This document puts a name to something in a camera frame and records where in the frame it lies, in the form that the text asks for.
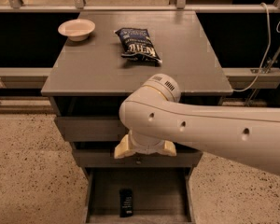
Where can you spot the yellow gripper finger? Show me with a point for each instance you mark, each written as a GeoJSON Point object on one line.
{"type": "Point", "coordinates": [124, 148]}
{"type": "Point", "coordinates": [168, 149]}

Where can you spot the grey drawer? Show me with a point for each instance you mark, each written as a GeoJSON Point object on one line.
{"type": "Point", "coordinates": [160, 196]}
{"type": "Point", "coordinates": [107, 129]}
{"type": "Point", "coordinates": [103, 158]}

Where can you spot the metal railing frame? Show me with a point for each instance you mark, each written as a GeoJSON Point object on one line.
{"type": "Point", "coordinates": [239, 78]}

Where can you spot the grey top drawer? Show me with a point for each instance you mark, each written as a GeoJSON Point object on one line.
{"type": "Point", "coordinates": [107, 129]}

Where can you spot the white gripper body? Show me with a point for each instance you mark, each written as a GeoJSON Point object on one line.
{"type": "Point", "coordinates": [145, 148]}

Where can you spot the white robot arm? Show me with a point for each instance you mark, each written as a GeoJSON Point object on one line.
{"type": "Point", "coordinates": [156, 121]}

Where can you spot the blue kettle chips bag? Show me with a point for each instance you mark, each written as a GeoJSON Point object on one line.
{"type": "Point", "coordinates": [137, 45]}

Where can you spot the white ceramic bowl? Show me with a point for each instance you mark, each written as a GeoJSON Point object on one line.
{"type": "Point", "coordinates": [77, 30]}

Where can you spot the grey bottom drawer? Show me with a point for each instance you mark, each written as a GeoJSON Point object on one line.
{"type": "Point", "coordinates": [160, 196]}

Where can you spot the grey middle drawer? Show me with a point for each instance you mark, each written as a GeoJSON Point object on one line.
{"type": "Point", "coordinates": [103, 158]}

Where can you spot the grey wooden drawer cabinet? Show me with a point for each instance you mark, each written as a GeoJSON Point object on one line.
{"type": "Point", "coordinates": [91, 79]}

